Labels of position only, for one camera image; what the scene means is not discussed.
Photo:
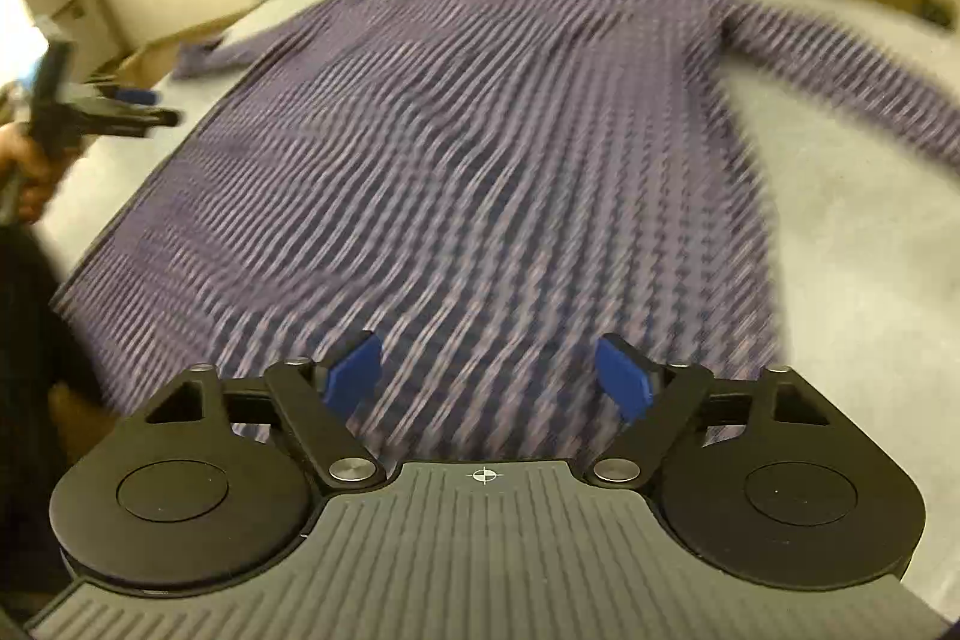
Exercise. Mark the person's left hand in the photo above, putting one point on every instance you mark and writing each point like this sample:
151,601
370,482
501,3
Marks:
37,186

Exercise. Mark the navy plaid shirt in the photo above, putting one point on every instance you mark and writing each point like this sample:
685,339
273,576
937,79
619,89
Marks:
465,175

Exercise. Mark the person's dark clothing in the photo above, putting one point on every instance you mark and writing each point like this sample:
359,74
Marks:
37,385

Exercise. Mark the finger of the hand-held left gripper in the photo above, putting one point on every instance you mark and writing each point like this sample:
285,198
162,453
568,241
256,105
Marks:
127,119
139,96

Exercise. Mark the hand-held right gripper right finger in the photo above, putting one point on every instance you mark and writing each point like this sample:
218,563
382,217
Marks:
622,377

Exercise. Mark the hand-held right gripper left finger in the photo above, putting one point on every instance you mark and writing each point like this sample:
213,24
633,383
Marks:
352,374

